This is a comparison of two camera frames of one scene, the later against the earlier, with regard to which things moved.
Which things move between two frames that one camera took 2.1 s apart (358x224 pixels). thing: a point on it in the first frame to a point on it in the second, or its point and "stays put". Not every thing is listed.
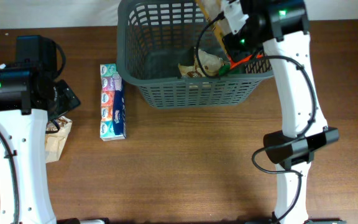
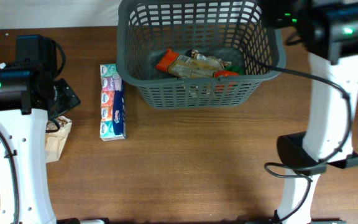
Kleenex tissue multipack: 113,116 stays put
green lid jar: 225,70 to 238,68
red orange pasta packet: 211,9 to 184,66
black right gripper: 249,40 to 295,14
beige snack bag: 55,141 stays put
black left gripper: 68,98 stays put
